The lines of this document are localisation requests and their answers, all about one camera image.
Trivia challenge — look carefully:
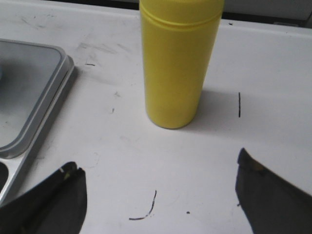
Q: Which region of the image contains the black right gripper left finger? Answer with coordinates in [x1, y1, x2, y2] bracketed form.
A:
[0, 162, 87, 234]

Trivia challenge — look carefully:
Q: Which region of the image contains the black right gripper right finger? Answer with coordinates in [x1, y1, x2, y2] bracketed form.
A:
[235, 148, 312, 234]

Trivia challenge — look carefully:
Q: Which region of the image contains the yellow squeeze bottle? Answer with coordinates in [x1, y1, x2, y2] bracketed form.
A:
[139, 0, 224, 129]

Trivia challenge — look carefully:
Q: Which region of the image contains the silver digital kitchen scale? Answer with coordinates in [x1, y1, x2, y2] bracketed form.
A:
[0, 39, 75, 202]

